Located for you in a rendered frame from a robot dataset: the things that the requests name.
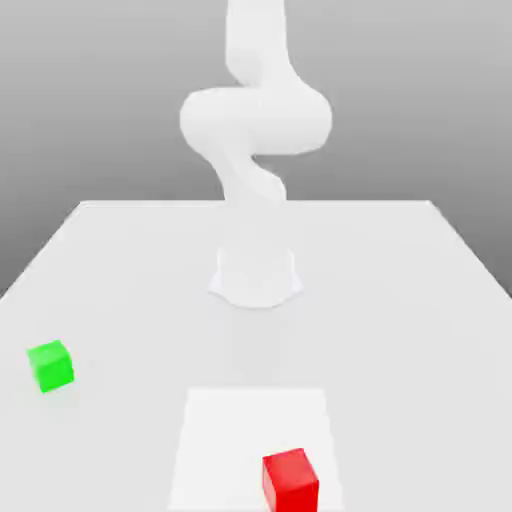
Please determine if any small red cube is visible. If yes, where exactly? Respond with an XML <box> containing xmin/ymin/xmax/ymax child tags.
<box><xmin>261</xmin><ymin>447</ymin><xmax>320</xmax><ymax>512</ymax></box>

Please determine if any small green cube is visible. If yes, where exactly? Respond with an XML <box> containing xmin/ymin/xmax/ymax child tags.
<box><xmin>26</xmin><ymin>339</ymin><xmax>76</xmax><ymax>394</ymax></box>

